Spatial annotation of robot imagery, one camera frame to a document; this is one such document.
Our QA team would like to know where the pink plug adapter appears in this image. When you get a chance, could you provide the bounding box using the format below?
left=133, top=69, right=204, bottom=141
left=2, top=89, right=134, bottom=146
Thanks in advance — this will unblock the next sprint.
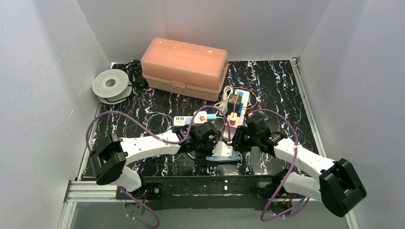
left=227, top=112, right=243, bottom=128

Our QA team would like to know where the light blue power strip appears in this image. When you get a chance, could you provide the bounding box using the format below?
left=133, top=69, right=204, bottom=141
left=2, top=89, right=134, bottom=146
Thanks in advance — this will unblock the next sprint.
left=206, top=151, right=242, bottom=163

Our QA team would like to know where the white usb charging hub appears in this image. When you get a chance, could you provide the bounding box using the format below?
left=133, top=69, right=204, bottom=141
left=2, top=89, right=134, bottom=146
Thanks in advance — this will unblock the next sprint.
left=173, top=116, right=192, bottom=127

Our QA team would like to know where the white long power strip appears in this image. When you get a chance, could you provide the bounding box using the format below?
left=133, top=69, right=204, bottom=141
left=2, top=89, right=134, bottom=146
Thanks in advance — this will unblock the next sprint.
left=223, top=89, right=250, bottom=138

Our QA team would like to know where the dark green cube charger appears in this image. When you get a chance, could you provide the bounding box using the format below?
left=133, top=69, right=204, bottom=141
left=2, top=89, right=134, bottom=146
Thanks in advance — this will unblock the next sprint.
left=227, top=94, right=242, bottom=111

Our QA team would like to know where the pink translucent plastic storage box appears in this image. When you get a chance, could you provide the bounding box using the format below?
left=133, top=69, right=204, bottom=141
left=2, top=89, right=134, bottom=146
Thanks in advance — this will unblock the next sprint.
left=140, top=38, right=228, bottom=102

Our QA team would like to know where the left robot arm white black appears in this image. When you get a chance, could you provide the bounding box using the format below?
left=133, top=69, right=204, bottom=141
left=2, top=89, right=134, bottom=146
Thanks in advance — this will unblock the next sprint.
left=90, top=122, right=230, bottom=192

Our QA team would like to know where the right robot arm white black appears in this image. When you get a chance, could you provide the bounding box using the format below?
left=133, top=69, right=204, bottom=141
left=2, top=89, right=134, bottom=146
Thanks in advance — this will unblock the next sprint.
left=232, top=114, right=367, bottom=217

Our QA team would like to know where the blue plug adapter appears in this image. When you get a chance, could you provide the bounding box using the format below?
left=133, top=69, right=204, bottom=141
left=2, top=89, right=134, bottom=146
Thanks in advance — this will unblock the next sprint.
left=234, top=104, right=243, bottom=116

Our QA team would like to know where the white cube charger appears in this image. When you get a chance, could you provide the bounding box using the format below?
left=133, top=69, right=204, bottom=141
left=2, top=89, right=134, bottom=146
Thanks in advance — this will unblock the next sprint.
left=193, top=111, right=208, bottom=125

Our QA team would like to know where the small light blue charger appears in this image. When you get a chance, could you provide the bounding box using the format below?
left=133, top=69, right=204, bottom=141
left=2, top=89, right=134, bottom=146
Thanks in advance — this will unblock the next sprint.
left=207, top=114, right=217, bottom=121

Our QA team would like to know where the grey filament spool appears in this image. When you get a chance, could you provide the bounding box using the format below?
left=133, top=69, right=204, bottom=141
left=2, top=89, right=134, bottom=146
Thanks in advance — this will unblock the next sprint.
left=92, top=69, right=133, bottom=105

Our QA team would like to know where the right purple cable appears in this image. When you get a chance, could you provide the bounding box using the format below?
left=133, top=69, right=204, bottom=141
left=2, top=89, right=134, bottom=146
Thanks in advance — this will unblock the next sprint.
left=248, top=108, right=311, bottom=222

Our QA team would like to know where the thin white usb cable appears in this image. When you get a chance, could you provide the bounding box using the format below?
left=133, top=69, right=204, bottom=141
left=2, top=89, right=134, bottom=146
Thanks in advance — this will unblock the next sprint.
left=146, top=112, right=175, bottom=134

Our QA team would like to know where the coiled white power cord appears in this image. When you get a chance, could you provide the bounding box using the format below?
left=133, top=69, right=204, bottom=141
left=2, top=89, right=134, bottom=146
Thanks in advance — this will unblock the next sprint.
left=213, top=86, right=235, bottom=112

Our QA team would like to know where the aluminium frame rail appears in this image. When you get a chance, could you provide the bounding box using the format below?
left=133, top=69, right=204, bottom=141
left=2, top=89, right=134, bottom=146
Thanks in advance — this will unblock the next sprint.
left=64, top=181, right=117, bottom=202

